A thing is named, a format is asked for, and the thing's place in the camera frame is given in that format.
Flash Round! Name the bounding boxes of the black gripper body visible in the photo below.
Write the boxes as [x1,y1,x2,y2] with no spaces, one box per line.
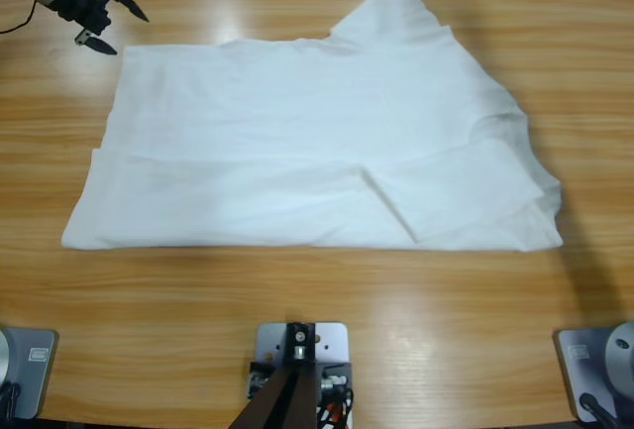
[51,0,112,37]

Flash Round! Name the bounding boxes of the white t-shirt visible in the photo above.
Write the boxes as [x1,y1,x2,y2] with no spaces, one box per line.
[59,0,565,254]

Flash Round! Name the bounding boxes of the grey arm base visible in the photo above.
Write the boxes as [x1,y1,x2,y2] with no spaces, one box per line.
[0,327,59,420]
[553,319,634,423]

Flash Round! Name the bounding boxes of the white mounting block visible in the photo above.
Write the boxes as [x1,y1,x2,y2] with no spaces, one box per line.
[254,320,356,429]

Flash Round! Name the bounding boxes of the black base cable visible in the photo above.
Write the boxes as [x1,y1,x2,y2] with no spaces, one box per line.
[0,381,22,420]
[579,391,625,429]

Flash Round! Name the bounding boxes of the dark brown post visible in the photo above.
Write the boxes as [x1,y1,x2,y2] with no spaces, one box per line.
[230,320,319,429]

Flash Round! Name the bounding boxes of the orange cable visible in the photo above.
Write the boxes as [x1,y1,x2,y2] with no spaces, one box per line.
[316,396,356,429]

